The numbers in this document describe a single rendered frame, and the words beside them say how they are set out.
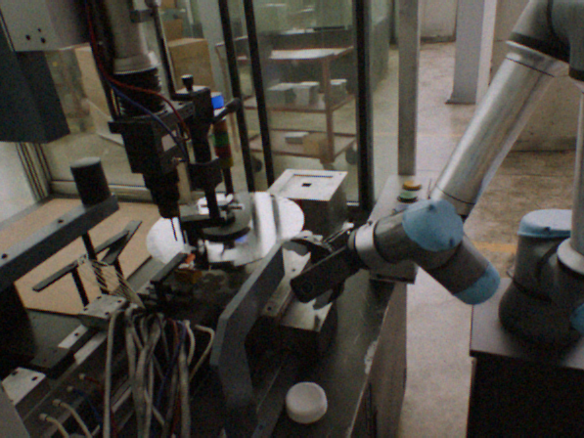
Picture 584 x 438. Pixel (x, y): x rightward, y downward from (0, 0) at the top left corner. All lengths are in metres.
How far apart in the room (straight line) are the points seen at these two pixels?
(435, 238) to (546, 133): 3.43
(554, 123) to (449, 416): 2.70
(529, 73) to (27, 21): 0.69
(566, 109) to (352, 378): 3.37
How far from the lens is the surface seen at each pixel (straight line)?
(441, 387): 1.94
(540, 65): 0.80
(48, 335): 1.07
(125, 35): 0.74
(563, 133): 4.10
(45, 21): 0.73
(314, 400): 0.86
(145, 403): 0.77
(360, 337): 0.99
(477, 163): 0.81
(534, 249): 0.94
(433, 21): 9.23
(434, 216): 0.67
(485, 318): 1.06
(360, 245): 0.75
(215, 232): 0.97
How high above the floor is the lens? 1.41
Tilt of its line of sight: 27 degrees down
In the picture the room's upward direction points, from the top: 7 degrees counter-clockwise
